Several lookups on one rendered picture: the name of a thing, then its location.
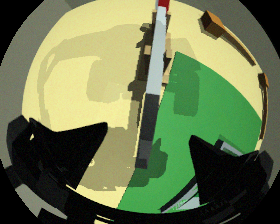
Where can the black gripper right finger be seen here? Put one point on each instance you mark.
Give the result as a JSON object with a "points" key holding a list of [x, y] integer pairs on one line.
{"points": [[214, 168]]}

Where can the green flat mat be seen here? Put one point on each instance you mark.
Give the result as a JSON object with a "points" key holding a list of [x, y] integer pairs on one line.
{"points": [[197, 101]]}

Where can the wooden mallet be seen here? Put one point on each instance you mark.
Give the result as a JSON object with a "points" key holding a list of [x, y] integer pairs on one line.
{"points": [[264, 84], [215, 27]]}

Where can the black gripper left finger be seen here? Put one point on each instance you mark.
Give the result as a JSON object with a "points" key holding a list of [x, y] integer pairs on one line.
{"points": [[71, 150]]}

